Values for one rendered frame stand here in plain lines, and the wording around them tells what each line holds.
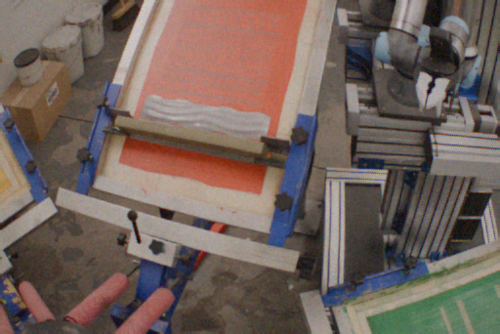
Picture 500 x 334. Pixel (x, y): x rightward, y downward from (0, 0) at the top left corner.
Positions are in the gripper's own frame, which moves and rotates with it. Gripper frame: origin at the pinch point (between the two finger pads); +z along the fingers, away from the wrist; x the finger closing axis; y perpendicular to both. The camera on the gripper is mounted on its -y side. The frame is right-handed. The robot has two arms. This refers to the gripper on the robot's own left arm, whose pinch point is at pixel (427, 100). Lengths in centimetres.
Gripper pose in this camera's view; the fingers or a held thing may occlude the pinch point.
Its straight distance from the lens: 95.8
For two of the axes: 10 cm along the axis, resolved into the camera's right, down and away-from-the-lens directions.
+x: -8.6, -2.4, 4.5
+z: -4.9, 6.4, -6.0
